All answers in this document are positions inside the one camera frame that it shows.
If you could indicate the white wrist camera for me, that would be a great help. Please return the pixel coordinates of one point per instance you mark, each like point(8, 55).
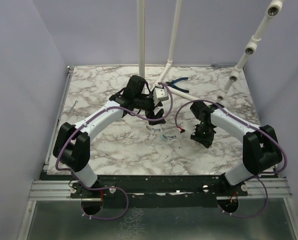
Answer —
point(188, 127)
point(160, 95)

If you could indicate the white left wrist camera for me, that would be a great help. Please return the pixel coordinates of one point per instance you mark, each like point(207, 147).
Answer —
point(160, 95)

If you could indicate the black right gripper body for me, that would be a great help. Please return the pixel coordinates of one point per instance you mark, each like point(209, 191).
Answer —
point(204, 133)

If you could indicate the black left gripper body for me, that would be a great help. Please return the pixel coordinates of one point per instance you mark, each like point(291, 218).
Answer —
point(146, 104)

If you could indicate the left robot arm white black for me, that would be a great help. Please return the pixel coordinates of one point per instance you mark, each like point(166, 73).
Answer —
point(72, 145)

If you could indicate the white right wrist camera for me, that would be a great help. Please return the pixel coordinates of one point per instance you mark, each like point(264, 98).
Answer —
point(188, 127)

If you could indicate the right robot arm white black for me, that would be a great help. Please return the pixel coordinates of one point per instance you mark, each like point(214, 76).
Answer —
point(260, 150)

